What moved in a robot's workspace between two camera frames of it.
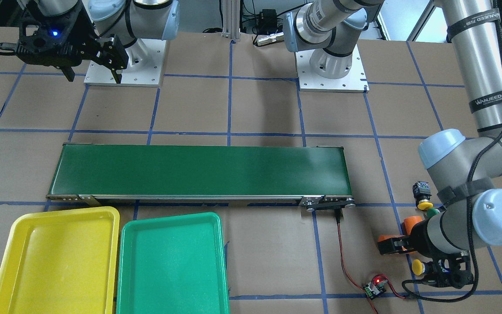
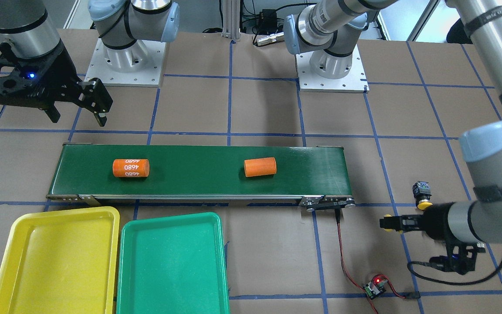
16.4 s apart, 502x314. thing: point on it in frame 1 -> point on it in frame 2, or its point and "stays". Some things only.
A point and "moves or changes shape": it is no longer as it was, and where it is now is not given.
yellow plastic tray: x=62 y=262 stays
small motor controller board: x=372 y=290 stays
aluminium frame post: x=231 y=11 stays
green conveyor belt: x=314 y=175 stays
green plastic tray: x=172 y=264 stays
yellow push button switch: x=422 y=192 stays
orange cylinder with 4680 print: x=409 y=221 moves or changes shape
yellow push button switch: x=418 y=267 -> x=389 y=230
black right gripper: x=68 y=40 -> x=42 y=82
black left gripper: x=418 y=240 -> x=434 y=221
